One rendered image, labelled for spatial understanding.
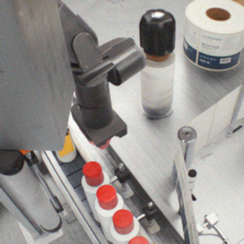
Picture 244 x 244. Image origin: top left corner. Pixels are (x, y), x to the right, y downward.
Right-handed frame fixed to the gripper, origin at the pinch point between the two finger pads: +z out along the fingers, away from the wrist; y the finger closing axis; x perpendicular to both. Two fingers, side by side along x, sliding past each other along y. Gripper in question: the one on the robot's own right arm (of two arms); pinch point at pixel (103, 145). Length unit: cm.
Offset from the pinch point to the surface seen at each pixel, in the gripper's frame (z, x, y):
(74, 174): 13.5, 6.7, 5.7
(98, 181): -4.8, 5.9, -9.1
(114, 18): 18, -40, 62
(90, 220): 5.4, 10.1, -10.3
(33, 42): -40.0, 9.8, -15.2
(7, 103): -34.5, 13.5, -14.0
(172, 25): -14.8, -23.2, 7.6
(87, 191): -2.5, 8.1, -8.5
